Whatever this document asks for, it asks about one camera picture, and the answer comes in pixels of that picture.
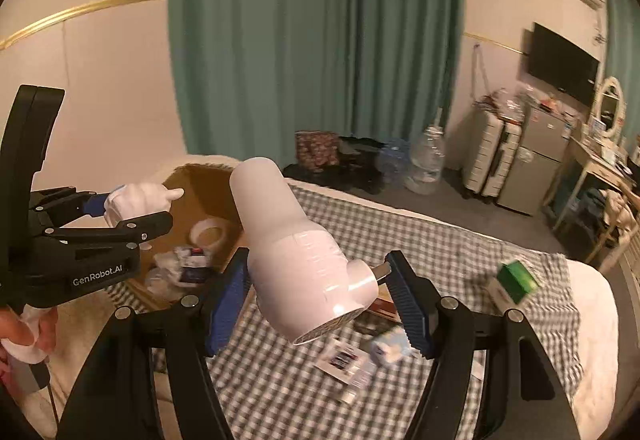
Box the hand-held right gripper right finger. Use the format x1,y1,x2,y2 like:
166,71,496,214
385,250,581,440

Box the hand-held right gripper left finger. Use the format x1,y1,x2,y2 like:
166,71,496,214
56,247,251,440

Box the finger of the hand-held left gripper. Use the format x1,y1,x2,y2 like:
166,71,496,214
30,187,123,222
45,211,174,252

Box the white tissue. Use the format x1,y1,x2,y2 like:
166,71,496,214
103,182,185,228

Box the blue white small packet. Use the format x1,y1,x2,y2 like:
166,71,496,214
370,326,418,366

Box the brown cardboard box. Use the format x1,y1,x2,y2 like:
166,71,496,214
120,163,251,313

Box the white plastic bottle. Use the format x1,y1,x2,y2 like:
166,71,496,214
229,156,379,346

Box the green white carton box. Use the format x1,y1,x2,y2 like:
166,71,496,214
487,260,542,306

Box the person's left hand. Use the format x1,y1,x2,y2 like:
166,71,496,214
0,305,60,366

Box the small brown box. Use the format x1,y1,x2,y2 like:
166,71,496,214
357,282,403,336

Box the white tape roll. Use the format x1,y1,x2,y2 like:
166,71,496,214
189,219,227,252

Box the silver packets in box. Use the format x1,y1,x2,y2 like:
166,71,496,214
145,245,211,293

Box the white barcode sachet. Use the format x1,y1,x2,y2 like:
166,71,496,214
315,337,373,388

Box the checkered blanket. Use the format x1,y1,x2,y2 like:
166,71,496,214
105,180,586,440

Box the large clear water bottle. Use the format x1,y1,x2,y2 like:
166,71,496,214
406,109,447,196

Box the crushed blue water bottle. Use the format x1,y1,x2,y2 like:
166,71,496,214
375,138,413,186

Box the dark bag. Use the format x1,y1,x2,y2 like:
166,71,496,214
282,136,386,193

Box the white suitcase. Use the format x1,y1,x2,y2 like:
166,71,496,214
461,112,523,206

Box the patterned gift bag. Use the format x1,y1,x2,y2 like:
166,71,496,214
295,131,341,171

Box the grey small fridge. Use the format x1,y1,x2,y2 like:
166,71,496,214
497,102,581,217

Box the clear plastic bag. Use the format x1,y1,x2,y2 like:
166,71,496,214
500,92,531,121

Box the beige cloth pile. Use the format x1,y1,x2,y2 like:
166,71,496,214
602,190,640,233

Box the wooden dressing desk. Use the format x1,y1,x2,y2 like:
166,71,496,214
542,135,640,263

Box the wide green curtain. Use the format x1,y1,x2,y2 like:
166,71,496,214
166,0,466,168

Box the round white vanity mirror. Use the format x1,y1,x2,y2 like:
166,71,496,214
593,76,627,140

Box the narrow green curtain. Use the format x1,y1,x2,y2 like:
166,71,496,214
602,0,640,141

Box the black wall television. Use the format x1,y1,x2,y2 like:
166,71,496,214
529,22,601,110

